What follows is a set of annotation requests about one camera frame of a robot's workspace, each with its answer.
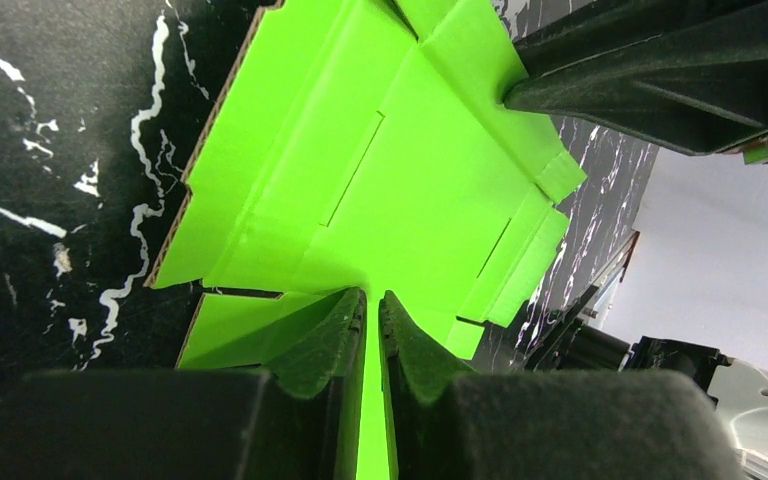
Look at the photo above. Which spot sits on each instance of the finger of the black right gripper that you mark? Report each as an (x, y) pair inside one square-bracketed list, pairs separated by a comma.
[(689, 76)]

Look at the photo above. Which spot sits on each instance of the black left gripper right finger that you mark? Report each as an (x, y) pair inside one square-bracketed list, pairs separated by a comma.
[(447, 421)]

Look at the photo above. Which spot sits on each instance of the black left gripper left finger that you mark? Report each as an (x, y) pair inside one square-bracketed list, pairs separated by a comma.
[(295, 415)]

